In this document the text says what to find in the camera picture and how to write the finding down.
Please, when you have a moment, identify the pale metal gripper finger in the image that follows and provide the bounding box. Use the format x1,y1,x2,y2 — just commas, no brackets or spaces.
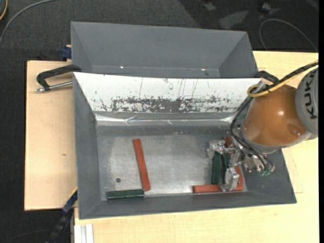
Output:
221,168,240,192
207,140,226,159

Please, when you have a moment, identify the pale wood board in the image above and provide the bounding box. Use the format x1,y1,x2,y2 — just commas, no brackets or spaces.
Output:
24,60,78,211

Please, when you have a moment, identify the grey metal bin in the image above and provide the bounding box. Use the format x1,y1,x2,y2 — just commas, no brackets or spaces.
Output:
70,21,297,220

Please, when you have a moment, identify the dark green flat block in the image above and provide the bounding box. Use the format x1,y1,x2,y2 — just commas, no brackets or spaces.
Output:
106,189,145,200
211,151,223,185

